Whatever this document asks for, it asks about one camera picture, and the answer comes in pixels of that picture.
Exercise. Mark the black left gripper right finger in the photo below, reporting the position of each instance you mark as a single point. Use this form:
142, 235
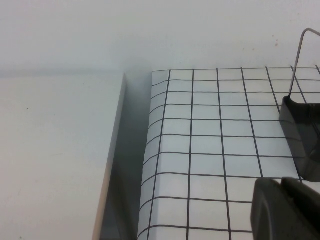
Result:
307, 215

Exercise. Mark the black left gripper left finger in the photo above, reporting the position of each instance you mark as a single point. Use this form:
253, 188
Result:
267, 215

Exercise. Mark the white black-grid tablecloth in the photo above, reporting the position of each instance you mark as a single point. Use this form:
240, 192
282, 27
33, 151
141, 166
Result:
212, 150

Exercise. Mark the white side board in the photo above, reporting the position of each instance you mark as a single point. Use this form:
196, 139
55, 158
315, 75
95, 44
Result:
50, 162

